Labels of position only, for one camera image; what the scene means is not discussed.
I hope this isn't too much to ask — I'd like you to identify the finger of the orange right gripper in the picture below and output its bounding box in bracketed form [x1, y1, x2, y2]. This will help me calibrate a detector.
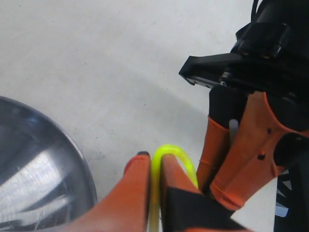
[197, 86, 247, 191]
[210, 91, 309, 209]

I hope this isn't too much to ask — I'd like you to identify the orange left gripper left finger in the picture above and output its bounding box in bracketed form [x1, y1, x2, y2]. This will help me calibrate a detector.
[61, 151, 151, 232]

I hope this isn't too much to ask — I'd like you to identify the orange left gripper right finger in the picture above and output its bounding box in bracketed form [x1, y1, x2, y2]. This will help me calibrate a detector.
[160, 155, 249, 232]

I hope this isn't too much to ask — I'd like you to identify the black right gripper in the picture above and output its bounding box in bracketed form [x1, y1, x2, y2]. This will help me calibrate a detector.
[179, 23, 309, 232]

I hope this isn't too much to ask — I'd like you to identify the neon yellow-green flexible tube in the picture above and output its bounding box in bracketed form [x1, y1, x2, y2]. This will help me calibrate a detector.
[147, 118, 239, 232]

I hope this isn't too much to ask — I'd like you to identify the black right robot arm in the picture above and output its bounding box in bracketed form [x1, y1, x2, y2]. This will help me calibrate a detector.
[179, 0, 309, 229]

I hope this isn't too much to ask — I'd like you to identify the round stainless steel plate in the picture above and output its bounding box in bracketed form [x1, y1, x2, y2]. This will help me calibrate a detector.
[0, 97, 98, 232]

